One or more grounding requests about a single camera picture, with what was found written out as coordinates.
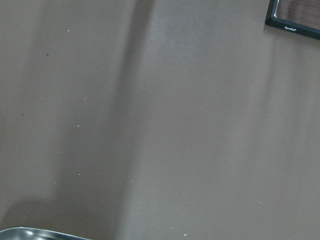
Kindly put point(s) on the metal ice scoop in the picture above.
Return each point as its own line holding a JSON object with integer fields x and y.
{"x": 29, "y": 233}

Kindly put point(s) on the wooden cutting board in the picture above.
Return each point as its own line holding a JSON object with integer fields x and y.
{"x": 301, "y": 17}

